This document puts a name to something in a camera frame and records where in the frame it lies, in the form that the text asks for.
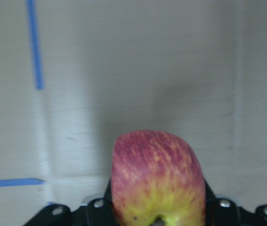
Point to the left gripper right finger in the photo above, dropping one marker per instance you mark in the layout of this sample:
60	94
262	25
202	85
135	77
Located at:
225	212

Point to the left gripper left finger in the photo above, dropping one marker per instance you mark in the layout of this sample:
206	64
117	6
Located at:
95	211

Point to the red yellow apple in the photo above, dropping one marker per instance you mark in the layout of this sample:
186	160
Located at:
156	177

